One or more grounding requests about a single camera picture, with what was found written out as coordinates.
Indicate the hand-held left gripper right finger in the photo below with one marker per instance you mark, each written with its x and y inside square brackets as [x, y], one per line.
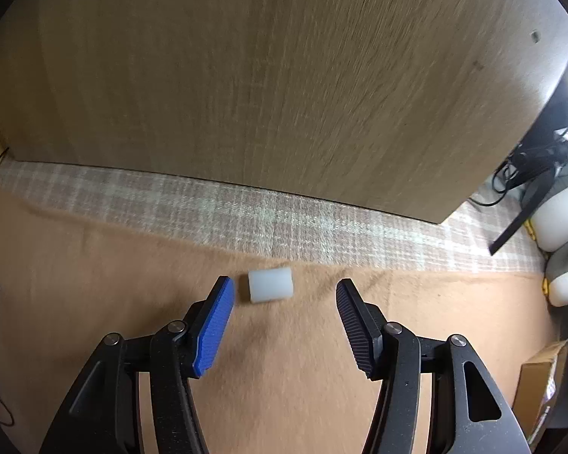
[355, 331]

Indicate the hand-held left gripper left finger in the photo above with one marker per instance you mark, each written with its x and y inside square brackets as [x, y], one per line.
[213, 326]

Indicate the small white cylinder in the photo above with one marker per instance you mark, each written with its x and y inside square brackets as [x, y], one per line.
[270, 285]

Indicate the cardboard box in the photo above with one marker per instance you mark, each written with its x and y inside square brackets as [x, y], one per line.
[537, 388]

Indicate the plaid bed sheet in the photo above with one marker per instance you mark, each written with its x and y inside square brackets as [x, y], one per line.
[170, 201]

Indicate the black tripod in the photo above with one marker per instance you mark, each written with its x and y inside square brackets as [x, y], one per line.
[520, 217]

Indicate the large penguin plush toy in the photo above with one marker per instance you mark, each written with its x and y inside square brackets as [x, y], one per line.
[561, 217]

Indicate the large laminate wooden board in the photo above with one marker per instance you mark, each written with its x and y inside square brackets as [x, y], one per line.
[274, 80]

